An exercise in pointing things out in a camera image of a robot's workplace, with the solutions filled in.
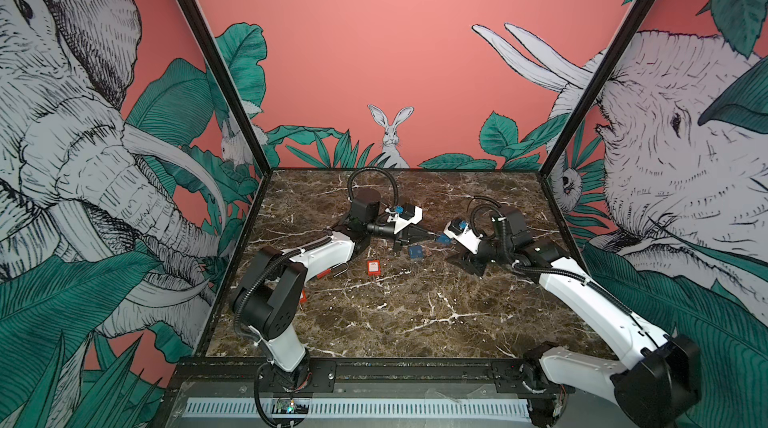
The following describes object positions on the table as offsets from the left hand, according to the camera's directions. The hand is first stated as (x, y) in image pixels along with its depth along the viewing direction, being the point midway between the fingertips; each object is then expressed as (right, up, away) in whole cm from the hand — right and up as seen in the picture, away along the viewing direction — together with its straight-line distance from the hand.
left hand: (432, 233), depth 75 cm
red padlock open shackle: (-27, -12, +18) cm, 35 cm away
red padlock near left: (-36, -21, +11) cm, 43 cm away
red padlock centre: (-16, -13, +17) cm, 27 cm away
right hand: (+5, -4, +2) cm, 7 cm away
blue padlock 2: (+3, -2, -1) cm, 3 cm away
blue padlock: (-3, -9, +21) cm, 23 cm away
